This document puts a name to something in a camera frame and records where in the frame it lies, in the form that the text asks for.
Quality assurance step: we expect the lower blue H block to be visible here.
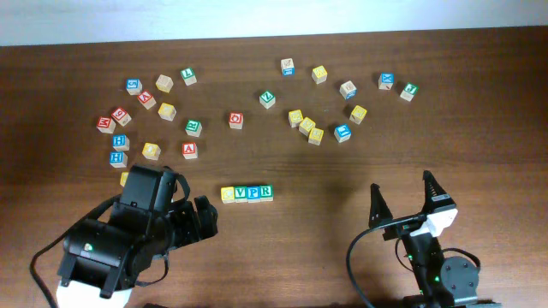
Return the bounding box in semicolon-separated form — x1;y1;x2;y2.
109;151;128;168

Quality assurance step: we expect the red A block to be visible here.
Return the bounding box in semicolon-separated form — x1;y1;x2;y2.
182;142;199;159

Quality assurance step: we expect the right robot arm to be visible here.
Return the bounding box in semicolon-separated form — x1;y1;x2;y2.
369;170;480;307

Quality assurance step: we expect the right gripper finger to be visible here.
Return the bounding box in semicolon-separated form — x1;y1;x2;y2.
368;183;393;228
421;170;450;214

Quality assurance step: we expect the blue X block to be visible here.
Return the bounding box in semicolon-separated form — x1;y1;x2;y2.
378;73;395;90

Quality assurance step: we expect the upper blue H block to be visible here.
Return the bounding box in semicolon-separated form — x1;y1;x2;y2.
112;134;130;151

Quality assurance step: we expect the yellow cluster block right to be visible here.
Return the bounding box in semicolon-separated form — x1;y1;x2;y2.
308;127;325;145

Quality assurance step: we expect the blue E block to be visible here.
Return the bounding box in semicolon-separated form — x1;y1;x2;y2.
334;124;352;143

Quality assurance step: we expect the yellow C letter block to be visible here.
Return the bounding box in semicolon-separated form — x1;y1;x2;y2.
221;187;235;204

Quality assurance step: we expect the red X block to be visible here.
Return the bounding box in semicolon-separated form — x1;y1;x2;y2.
137;90;157;110

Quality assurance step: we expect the blue P letter block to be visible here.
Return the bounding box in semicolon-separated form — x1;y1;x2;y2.
247;186;261;203

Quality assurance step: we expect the red M block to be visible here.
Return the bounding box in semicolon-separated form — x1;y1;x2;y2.
96;116;116;134

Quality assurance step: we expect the green J block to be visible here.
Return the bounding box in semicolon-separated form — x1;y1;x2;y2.
400;82;420;102

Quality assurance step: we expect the yellow o block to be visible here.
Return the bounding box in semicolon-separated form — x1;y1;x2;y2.
141;143;161;161
120;172;128;187

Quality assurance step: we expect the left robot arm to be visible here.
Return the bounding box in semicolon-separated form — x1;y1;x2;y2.
57;165;218;307

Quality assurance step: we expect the yellow cluster block middle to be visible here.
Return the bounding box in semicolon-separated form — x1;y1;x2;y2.
299;117;316;137

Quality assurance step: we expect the wood block blue side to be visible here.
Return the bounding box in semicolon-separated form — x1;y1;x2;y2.
281;58;295;76

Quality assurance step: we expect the yellow block top right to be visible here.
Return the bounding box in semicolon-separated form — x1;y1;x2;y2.
312;65;328;84

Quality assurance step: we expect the green V letter block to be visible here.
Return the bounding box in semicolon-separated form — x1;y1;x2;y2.
235;187;247;203

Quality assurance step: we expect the yellow cluster block left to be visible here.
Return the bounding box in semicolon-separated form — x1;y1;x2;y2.
288;110;303;127

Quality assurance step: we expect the green L block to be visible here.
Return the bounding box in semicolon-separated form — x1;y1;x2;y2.
181;68;197;86

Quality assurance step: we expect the yellow O block middle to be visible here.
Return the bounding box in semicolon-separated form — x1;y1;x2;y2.
141;143;161;161

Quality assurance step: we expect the plain wood yellow block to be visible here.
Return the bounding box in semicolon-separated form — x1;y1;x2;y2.
156;74;174;93

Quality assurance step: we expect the yellow O block lower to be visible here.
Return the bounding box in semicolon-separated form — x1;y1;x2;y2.
120;172;128;187

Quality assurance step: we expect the wood block blue edge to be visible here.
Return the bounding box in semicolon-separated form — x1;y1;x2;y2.
339;80;357;99

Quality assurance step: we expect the green R letter block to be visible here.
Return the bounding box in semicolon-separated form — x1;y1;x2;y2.
259;185;274;202

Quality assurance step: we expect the blue h block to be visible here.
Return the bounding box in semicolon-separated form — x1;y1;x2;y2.
112;134;130;151
109;151;128;168

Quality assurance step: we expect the red O block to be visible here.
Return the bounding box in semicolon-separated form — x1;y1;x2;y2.
229;112;243;129

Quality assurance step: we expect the blue S block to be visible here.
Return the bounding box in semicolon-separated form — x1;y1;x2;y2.
126;79;143;96

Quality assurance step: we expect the red 9 block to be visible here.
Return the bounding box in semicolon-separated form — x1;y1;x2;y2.
111;107;132;127

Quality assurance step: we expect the yellow block upper left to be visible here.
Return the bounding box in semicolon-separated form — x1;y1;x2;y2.
158;103;176;121

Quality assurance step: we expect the yellow cluster block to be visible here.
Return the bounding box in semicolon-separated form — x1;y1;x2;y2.
299;117;316;137
288;110;303;127
308;127;325;145

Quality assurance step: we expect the green Z block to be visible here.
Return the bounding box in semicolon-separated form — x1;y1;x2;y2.
259;91;276;109

